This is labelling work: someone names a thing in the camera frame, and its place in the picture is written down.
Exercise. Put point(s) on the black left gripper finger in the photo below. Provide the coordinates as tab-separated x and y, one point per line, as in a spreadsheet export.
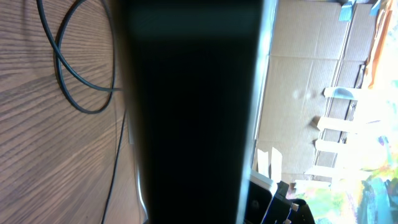
267	203

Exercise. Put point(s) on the cardboard backdrop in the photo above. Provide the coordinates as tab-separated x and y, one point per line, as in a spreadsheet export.
312	49

